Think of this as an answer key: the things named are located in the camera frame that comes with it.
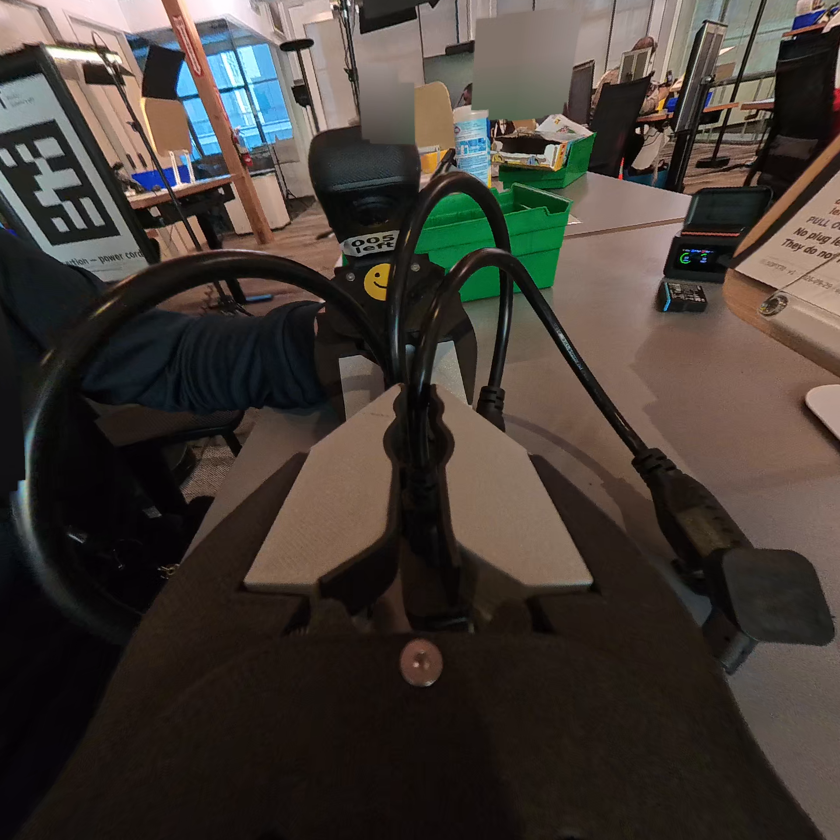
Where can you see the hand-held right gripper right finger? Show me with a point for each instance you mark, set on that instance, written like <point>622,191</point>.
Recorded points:
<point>512,512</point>

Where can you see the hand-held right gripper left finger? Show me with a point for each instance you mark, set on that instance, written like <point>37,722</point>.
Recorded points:
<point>341,512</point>

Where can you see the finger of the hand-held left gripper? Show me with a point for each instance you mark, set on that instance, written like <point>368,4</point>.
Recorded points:
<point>453,367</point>
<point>361,380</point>

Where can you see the person's left forearm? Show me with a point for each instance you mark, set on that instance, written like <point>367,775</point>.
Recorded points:
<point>197,354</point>

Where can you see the black square plug adapter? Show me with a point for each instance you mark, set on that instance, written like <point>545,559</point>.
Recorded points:
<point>774,597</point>

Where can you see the beige chair backrest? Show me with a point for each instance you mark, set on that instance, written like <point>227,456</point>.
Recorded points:
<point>433,111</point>

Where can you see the white cabinet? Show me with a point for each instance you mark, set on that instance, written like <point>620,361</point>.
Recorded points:
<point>269,203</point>

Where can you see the white wipes canister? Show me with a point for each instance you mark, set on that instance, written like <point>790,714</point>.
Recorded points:
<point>472,151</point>

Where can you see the large green plastic bin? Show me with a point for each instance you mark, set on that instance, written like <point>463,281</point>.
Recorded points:
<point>525,223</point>

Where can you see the wooden desk with black legs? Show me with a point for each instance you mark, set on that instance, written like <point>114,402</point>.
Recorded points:
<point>190,190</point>

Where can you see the black office chair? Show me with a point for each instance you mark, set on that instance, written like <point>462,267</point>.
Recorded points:
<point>184,423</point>

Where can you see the crumpled printed packaging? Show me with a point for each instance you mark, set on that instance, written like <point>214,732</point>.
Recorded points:
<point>551,148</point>

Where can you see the small green plastic bin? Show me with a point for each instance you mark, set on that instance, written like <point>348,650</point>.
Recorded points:
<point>571,167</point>

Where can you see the blue tray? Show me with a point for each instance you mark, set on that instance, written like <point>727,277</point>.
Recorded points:
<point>157,177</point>

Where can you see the black square light flag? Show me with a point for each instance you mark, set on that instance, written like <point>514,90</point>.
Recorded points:
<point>163,72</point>

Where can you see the small black battery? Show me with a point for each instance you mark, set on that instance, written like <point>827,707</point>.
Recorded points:
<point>686,298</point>

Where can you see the black mesh chair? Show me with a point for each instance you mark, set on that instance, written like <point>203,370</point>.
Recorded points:
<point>617,124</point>
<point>804,98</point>

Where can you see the black and white marker sign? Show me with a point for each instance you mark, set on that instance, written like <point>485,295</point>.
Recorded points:
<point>59,177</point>

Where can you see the black label printer with display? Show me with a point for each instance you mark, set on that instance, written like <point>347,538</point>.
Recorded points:
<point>728,210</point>

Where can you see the wooden clipboard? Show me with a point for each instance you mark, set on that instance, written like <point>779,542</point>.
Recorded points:
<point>774,328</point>

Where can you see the white rounded device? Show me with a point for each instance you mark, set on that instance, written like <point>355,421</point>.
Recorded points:
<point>827,410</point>

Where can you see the black monitor on stand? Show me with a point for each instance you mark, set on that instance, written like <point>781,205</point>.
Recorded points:
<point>699,72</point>

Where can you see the white printed paper sheet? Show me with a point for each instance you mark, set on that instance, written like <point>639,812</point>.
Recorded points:
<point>807,243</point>

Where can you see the wooden post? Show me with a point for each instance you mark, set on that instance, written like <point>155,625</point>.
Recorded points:
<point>220,124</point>

